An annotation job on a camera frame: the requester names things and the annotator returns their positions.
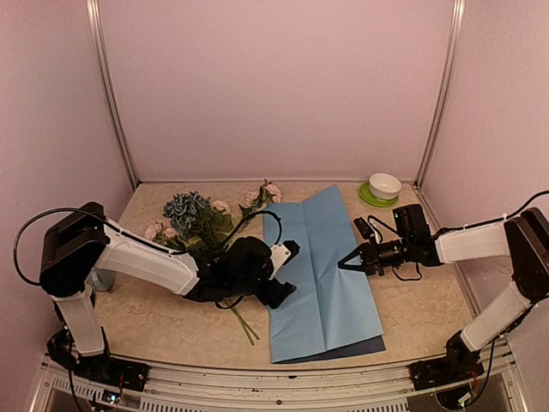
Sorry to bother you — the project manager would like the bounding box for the blue paper cup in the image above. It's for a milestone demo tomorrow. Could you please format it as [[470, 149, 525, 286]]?
[[86, 268, 115, 293]]

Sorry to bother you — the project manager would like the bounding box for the pink fake peony stem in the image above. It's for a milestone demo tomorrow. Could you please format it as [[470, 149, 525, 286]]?
[[239, 179, 282, 217]]

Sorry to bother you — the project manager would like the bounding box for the small pink rose stem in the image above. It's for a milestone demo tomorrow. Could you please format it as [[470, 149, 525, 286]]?
[[144, 221, 188, 251]]

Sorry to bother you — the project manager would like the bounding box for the aluminium corner post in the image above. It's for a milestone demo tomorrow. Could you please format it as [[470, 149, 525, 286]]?
[[414, 0, 467, 191], [86, 0, 141, 191]]

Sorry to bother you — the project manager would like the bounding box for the green saucer plate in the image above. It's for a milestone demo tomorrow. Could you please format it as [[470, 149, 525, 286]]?
[[359, 181, 401, 207]]

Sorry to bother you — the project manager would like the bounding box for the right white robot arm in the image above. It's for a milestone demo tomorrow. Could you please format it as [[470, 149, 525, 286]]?
[[338, 200, 548, 381]]

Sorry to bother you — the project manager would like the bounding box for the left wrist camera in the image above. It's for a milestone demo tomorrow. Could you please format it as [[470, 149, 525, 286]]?
[[269, 240, 300, 280]]

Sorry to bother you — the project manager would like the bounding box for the white ceramic bowl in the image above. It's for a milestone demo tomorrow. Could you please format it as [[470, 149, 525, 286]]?
[[368, 173, 402, 201]]

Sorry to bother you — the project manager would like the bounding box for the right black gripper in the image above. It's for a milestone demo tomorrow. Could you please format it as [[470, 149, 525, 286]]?
[[338, 236, 413, 276]]

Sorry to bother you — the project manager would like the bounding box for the right aluminium corner post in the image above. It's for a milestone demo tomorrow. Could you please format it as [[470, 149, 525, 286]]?
[[414, 0, 467, 191]]

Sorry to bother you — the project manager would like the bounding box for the blue fake hydrangea flower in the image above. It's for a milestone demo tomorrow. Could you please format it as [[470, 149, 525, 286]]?
[[163, 191, 233, 250]]

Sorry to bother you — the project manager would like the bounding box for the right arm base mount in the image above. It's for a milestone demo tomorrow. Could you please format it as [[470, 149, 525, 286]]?
[[408, 331, 485, 391]]

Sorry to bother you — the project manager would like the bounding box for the pink fake rose stem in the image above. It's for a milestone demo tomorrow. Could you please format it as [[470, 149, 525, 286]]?
[[212, 200, 260, 346]]

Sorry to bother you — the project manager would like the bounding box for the blue wrapping paper sheet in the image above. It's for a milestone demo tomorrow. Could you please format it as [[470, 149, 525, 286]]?
[[263, 185, 385, 364]]

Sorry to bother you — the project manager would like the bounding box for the left aluminium corner post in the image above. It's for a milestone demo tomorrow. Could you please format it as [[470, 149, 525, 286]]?
[[86, 0, 141, 191]]

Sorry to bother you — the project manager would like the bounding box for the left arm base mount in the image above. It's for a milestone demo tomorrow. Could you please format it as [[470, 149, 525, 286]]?
[[46, 330, 149, 392]]

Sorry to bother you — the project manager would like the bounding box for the aluminium front frame rail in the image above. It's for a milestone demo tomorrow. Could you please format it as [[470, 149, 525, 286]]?
[[25, 340, 528, 411]]

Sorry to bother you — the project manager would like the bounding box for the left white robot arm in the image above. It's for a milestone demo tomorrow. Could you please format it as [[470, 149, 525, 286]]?
[[24, 202, 300, 382]]

